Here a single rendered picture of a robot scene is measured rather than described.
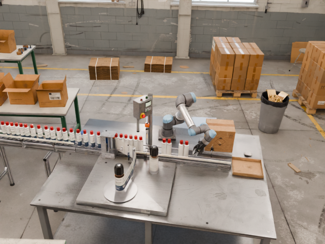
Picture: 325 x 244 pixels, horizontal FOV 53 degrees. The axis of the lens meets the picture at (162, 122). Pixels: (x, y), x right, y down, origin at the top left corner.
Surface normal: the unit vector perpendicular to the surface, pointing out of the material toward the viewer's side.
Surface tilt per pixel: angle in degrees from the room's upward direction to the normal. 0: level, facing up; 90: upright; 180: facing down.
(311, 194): 0
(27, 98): 90
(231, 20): 90
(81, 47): 90
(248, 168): 0
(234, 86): 93
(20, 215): 0
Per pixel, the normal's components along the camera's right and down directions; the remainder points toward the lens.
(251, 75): -0.04, 0.54
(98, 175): 0.02, -0.85
